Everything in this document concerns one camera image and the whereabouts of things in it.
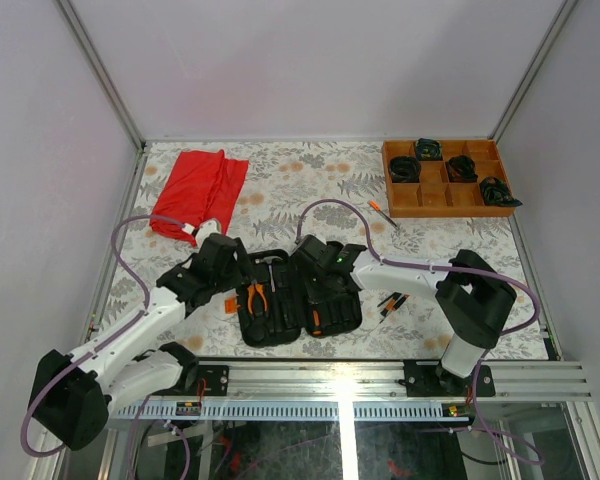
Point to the orange compartment tray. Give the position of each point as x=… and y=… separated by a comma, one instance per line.
x=436, y=195

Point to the small orange tipped precision screwdriver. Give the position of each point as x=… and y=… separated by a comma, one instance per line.
x=379, y=211

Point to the large black handled screwdriver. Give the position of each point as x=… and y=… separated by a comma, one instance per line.
x=317, y=328

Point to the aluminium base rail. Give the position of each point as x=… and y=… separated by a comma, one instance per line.
x=299, y=389

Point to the orange black pliers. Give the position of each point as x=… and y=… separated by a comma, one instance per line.
x=257, y=302

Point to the steel claw hammer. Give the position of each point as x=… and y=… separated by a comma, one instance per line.
x=265, y=271

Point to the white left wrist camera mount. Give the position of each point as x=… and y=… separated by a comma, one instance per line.
x=200, y=233

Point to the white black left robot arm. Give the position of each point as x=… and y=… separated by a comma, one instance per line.
x=74, y=394

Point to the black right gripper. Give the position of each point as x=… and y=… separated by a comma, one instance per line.
x=314, y=297

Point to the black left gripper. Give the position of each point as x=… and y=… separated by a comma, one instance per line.
x=243, y=269

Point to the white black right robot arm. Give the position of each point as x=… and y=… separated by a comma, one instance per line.
x=475, y=301

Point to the red folded cloth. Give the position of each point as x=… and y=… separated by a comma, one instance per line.
x=202, y=186

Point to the black plastic tool case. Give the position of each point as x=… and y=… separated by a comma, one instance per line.
x=290, y=309

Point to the small orange black screwdriver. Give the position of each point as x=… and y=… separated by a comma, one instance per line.
x=393, y=305

